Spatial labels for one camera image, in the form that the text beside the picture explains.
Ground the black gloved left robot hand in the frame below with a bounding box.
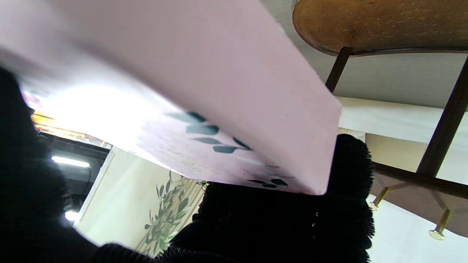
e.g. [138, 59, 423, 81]
[0, 66, 375, 263]

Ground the brown wooden jewelry stand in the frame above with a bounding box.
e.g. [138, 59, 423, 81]
[292, 0, 468, 241]

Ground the tall green leafy plant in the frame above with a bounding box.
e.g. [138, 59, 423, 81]
[144, 172, 205, 252]

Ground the pink floral jewelry box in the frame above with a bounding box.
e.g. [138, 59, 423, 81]
[0, 0, 342, 196]

